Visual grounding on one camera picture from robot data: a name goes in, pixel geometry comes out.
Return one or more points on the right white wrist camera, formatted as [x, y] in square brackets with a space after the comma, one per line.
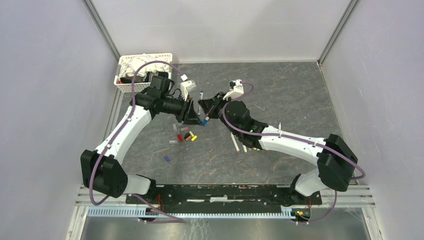
[236, 90]

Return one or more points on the black capped white marker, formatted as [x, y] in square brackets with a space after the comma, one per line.
[235, 142]

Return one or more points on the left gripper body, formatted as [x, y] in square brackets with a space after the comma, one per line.
[184, 115]

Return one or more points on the aluminium frame rail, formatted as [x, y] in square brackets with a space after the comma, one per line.
[101, 27]

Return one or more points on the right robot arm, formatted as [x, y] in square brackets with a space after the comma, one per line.
[334, 161]

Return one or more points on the white cloth in basket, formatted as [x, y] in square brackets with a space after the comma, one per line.
[130, 63]

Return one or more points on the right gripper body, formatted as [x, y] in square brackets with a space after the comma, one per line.
[213, 111]

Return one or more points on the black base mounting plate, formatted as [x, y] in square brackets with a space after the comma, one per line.
[228, 199]

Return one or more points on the blue capped white marker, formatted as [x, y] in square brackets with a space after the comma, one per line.
[205, 121]

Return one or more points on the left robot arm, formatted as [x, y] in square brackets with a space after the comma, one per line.
[102, 169]

